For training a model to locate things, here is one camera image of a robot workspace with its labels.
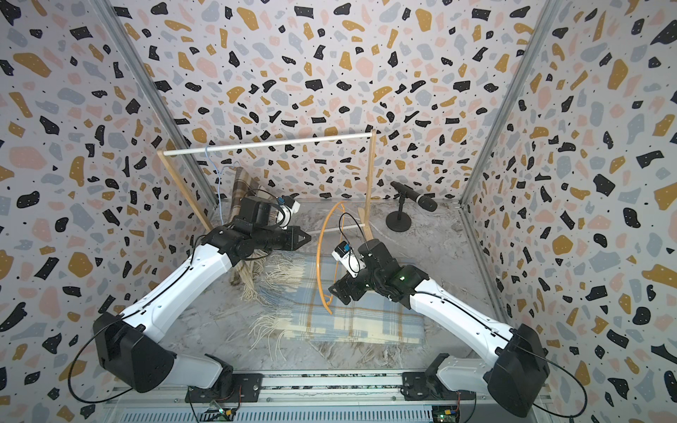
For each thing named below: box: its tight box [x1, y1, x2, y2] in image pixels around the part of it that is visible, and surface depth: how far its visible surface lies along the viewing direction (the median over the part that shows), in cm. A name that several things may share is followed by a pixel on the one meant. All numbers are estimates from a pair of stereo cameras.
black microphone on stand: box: [385, 180, 439, 233], surface depth 105 cm
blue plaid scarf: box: [248, 253, 426, 364], surface depth 87 cm
